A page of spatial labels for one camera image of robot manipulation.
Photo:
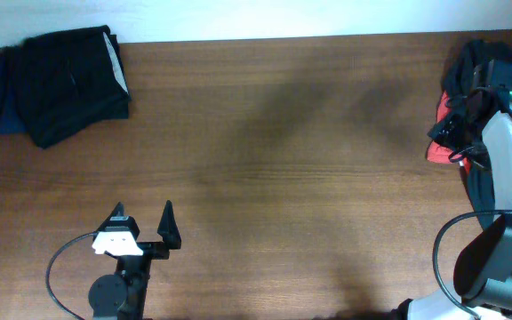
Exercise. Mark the black shorts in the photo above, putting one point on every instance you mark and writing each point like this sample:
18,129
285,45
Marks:
67,80

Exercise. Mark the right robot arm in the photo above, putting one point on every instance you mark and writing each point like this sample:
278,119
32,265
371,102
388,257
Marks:
482,279

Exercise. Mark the red garment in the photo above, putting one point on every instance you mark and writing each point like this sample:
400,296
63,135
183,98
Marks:
436,152

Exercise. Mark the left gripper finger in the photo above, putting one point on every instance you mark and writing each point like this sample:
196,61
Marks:
168,229
118,211

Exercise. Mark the folded navy blue garment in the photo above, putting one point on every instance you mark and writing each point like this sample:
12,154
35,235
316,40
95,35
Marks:
10,121

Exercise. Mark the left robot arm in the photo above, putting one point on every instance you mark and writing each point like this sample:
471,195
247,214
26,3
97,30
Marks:
122,294

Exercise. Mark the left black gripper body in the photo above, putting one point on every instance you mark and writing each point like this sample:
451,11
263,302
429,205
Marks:
136,268

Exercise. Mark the black printed t-shirt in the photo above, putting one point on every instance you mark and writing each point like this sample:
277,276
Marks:
488,175

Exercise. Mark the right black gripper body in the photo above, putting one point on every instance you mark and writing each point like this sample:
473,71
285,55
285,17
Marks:
458,133

